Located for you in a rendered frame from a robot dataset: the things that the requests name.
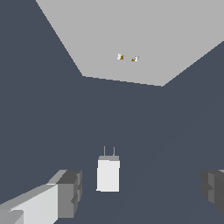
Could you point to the grey wall socket panel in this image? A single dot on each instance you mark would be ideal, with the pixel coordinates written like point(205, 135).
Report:
point(140, 38)

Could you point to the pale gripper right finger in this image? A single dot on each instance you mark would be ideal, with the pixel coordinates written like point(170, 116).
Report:
point(215, 188)

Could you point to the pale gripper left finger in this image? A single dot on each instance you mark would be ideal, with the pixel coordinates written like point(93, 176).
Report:
point(58, 195)

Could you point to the white charger with two prongs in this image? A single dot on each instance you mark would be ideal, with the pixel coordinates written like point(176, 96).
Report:
point(108, 175)

